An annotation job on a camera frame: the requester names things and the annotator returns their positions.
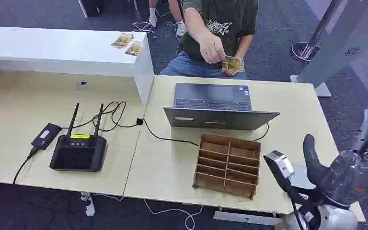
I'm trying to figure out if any person's right hand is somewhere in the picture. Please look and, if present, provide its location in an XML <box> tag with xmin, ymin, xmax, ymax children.
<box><xmin>199</xmin><ymin>32</ymin><xmax>227</xmax><ymax>64</ymax></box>

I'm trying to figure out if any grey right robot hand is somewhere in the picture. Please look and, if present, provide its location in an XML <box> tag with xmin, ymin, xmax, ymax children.
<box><xmin>302</xmin><ymin>107</ymin><xmax>368</xmax><ymax>208</ymax></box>

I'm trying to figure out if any person's left hand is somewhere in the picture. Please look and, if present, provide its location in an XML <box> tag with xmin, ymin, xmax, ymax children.
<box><xmin>222</xmin><ymin>65</ymin><xmax>240</xmax><ymax>77</ymax></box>

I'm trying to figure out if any grey card reader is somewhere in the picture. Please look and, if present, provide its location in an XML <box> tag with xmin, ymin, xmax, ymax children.
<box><xmin>290</xmin><ymin>163</ymin><xmax>316</xmax><ymax>191</ymax></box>

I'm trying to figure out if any grey laptop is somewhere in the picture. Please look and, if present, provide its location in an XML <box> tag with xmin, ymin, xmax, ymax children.
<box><xmin>163</xmin><ymin>83</ymin><xmax>280</xmax><ymax>131</ymax></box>

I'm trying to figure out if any wooden card box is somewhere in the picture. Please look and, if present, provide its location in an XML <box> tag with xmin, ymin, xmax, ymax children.
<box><xmin>193</xmin><ymin>132</ymin><xmax>262</xmax><ymax>200</ymax></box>

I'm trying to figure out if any grey standing panel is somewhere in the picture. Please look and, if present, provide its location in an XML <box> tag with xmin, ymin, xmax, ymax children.
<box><xmin>290</xmin><ymin>0</ymin><xmax>368</xmax><ymax>97</ymax></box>

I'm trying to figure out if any white desk shelf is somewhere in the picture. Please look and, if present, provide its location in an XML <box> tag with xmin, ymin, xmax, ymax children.
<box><xmin>0</xmin><ymin>25</ymin><xmax>155</xmax><ymax>107</ymax></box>

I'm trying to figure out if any black controller with antennas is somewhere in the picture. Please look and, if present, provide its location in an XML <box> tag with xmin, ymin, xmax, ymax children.
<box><xmin>49</xmin><ymin>103</ymin><xmax>108</xmax><ymax>173</ymax></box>

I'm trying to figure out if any black power bank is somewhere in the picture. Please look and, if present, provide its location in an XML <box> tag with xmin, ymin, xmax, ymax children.
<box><xmin>31</xmin><ymin>123</ymin><xmax>63</xmax><ymax>151</ymax></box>

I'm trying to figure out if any white power strip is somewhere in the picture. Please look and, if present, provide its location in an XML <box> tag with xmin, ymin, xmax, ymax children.
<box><xmin>80</xmin><ymin>191</ymin><xmax>96</xmax><ymax>217</ymax></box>

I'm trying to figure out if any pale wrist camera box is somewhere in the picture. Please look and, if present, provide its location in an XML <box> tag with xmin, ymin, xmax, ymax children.
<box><xmin>263</xmin><ymin>150</ymin><xmax>296</xmax><ymax>180</ymax></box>

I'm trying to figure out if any black cable with plug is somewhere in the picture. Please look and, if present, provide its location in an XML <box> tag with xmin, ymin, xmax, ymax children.
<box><xmin>61</xmin><ymin>101</ymin><xmax>270</xmax><ymax>147</ymax></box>

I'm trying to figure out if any white cable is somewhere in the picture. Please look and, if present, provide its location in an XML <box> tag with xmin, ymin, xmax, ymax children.
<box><xmin>92</xmin><ymin>194</ymin><xmax>204</xmax><ymax>230</ymax></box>

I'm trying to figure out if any black power bank cable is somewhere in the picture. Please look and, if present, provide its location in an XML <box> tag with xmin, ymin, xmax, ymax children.
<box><xmin>12</xmin><ymin>146</ymin><xmax>40</xmax><ymax>186</ymax></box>

